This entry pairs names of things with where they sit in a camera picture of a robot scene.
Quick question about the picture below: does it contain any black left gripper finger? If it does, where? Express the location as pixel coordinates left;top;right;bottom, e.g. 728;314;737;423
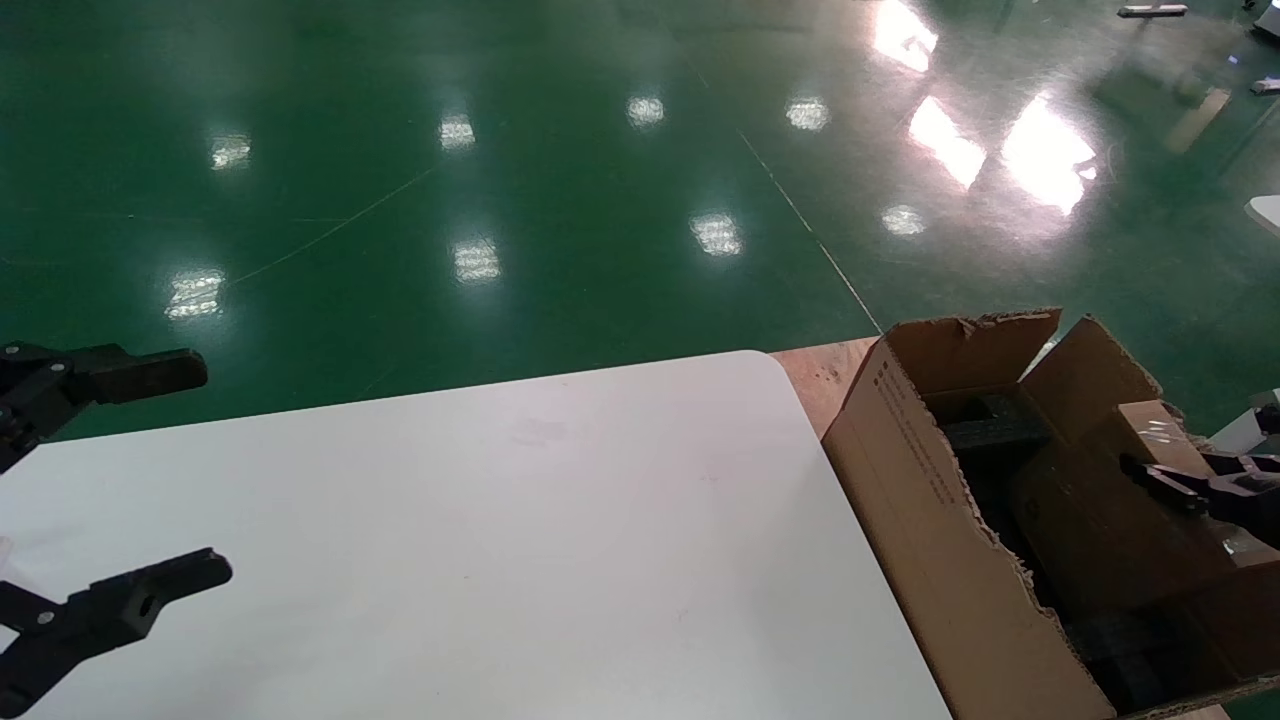
0;343;209;473
0;548;234;719

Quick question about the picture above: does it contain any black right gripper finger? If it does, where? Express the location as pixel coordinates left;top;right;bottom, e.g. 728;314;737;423
1120;452;1280;549

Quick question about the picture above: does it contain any big open cardboard box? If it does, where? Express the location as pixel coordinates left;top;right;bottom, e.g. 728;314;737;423
822;308;1280;720

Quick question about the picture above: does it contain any black foam block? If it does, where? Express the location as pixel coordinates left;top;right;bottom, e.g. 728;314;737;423
942;393;1053;461

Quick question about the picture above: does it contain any small cardboard box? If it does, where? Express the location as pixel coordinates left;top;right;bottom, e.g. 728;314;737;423
1010;400;1280;641

